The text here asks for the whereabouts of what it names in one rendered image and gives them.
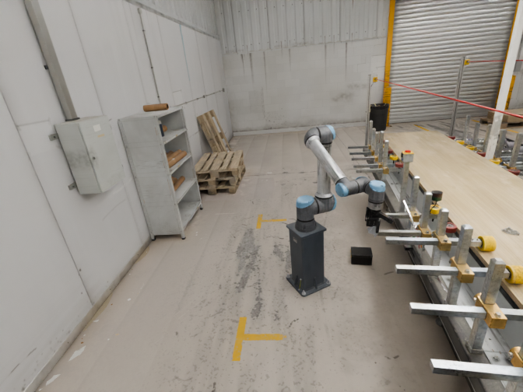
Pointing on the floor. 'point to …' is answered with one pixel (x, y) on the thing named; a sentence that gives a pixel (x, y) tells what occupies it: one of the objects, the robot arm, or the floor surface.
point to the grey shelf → (156, 204)
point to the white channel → (506, 81)
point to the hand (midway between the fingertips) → (376, 235)
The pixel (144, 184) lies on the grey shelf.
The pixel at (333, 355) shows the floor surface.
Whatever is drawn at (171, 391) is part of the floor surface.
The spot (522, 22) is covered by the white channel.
